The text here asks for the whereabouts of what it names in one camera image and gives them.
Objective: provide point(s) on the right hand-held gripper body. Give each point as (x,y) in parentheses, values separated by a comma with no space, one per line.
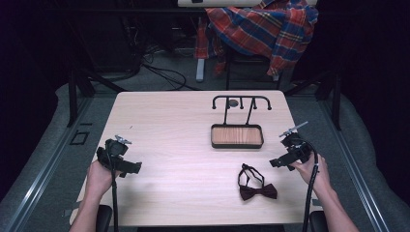
(298,149)

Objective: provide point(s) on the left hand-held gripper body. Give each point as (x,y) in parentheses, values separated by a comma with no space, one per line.
(113,151)

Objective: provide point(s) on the person's right hand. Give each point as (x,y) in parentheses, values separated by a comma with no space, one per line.
(314,175)

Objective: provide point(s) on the person's left hand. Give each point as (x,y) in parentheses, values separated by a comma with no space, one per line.
(99,180)

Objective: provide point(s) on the dark maroon bow tie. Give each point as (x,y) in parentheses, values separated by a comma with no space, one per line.
(257,190)

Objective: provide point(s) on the black rack with wooden tray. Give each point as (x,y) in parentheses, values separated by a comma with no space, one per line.
(237,136)

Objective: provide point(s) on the black chair armrest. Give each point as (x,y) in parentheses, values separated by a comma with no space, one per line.
(318,222)
(104,218)

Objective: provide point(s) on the black metal stand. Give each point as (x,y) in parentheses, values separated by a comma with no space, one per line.
(74,96)
(335,100)

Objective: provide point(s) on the black chair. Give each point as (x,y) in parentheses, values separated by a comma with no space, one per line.
(248,59)

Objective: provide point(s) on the red blue plaid shirt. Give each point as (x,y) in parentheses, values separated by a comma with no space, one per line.
(264,25)

